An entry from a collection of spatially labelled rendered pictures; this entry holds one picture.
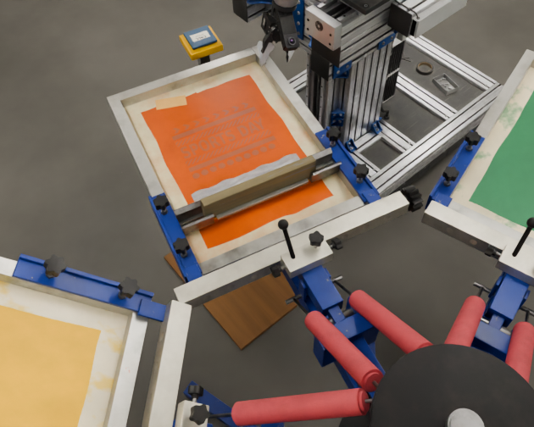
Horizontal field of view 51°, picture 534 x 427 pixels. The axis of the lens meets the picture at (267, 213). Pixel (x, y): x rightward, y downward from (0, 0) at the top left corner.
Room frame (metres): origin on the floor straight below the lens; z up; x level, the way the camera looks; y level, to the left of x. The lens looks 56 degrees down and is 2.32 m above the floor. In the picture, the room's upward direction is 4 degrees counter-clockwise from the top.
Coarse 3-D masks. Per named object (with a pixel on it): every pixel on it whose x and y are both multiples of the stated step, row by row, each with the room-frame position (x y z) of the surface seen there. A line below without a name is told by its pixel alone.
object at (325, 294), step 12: (300, 276) 0.69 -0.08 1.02; (312, 276) 0.68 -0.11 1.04; (324, 276) 0.67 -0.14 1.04; (312, 288) 0.64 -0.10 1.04; (324, 288) 0.64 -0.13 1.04; (336, 288) 0.64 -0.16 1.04; (312, 300) 0.63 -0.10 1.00; (324, 300) 0.61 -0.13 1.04; (336, 300) 0.61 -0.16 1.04; (324, 312) 0.58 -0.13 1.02
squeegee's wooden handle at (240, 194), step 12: (312, 156) 1.06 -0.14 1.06; (288, 168) 1.02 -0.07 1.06; (300, 168) 1.02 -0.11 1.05; (312, 168) 1.04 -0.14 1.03; (252, 180) 0.98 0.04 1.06; (264, 180) 0.98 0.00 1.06; (276, 180) 0.99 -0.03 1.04; (288, 180) 1.01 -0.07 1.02; (228, 192) 0.95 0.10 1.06; (240, 192) 0.95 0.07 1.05; (252, 192) 0.96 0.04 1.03; (264, 192) 0.98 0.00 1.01; (204, 204) 0.91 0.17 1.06; (216, 204) 0.92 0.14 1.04; (228, 204) 0.93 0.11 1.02; (240, 204) 0.95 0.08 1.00
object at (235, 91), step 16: (240, 80) 1.52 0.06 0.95; (208, 96) 1.45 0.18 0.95; (224, 96) 1.45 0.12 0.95; (240, 96) 1.44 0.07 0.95; (256, 96) 1.44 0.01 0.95; (272, 112) 1.35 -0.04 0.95; (272, 128) 1.28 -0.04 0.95; (288, 144) 1.21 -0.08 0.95; (256, 160) 1.15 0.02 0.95; (272, 160) 1.14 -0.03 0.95; (288, 192) 1.01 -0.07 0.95; (304, 192) 1.01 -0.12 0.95; (320, 192) 1.00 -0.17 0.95; (272, 208) 0.96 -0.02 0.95; (288, 208) 0.95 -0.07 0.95
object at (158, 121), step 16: (192, 96) 1.46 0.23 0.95; (144, 112) 1.39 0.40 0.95; (160, 112) 1.39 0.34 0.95; (176, 112) 1.38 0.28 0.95; (192, 112) 1.38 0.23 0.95; (208, 112) 1.37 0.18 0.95; (160, 128) 1.31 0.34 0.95; (160, 144) 1.24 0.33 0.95; (176, 160) 1.17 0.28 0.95; (176, 176) 1.10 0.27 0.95; (208, 176) 1.09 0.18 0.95; (224, 176) 1.09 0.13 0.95; (192, 192) 1.04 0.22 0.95; (256, 208) 0.96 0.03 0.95; (224, 224) 0.91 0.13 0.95; (240, 224) 0.91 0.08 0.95; (256, 224) 0.91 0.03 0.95; (208, 240) 0.86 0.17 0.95; (224, 240) 0.86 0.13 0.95
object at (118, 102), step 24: (192, 72) 1.54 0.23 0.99; (216, 72) 1.56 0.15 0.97; (264, 72) 1.55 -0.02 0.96; (120, 96) 1.44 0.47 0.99; (144, 96) 1.45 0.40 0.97; (288, 96) 1.39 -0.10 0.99; (120, 120) 1.32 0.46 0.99; (312, 120) 1.27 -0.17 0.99; (144, 168) 1.12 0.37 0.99; (312, 216) 0.90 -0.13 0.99; (336, 216) 0.89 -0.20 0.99; (264, 240) 0.83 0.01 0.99; (216, 264) 0.76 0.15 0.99
